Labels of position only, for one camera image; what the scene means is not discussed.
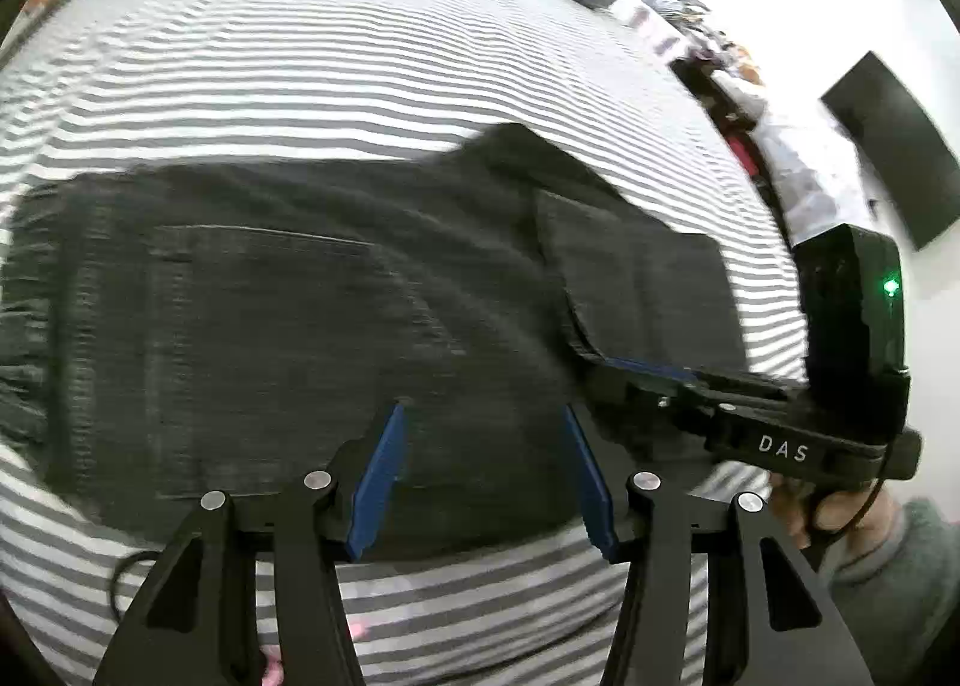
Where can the floral crumpled blanket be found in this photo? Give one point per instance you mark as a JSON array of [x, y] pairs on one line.
[[675, 19]]

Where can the red box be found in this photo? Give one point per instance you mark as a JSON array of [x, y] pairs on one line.
[[742, 154]]

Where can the person's right forearm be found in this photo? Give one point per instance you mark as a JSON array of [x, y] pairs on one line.
[[900, 596]]

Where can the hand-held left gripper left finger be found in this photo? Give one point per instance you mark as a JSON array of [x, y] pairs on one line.
[[379, 476]]

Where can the person's right hand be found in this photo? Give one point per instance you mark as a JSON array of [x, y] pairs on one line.
[[847, 513]]

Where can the white dotted cloth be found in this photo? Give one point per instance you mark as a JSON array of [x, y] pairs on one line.
[[810, 161]]

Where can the black wall television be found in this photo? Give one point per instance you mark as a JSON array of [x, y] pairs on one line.
[[900, 146]]

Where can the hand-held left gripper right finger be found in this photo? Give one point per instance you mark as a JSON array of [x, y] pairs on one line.
[[592, 491]]

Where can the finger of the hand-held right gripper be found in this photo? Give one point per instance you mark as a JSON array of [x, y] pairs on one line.
[[645, 416], [660, 371]]

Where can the dark grey denim pants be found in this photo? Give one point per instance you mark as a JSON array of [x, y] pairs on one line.
[[300, 326]]

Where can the grey white striped bed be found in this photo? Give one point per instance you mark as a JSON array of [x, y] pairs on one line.
[[337, 71]]

